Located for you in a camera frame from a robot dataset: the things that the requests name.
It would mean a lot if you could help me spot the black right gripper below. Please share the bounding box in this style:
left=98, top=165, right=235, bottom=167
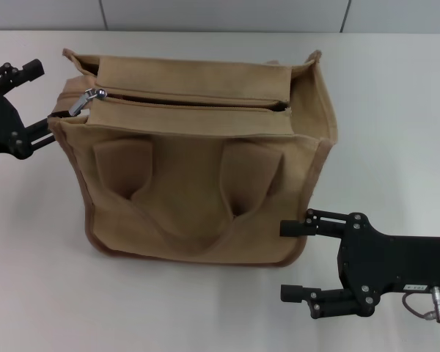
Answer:
left=279, top=208, right=440, bottom=320

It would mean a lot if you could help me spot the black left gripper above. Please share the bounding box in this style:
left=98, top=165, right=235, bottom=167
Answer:
left=0, top=58, right=71, bottom=161

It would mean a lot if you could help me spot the silver metal zipper pull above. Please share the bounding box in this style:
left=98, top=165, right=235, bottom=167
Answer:
left=68, top=87, right=107, bottom=117

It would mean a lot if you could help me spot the khaki canvas food bag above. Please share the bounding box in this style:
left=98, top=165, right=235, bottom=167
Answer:
left=47, top=49, right=339, bottom=268

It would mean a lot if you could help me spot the right gripper connector cable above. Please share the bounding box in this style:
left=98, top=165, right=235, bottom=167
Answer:
left=401, top=285, right=440, bottom=320

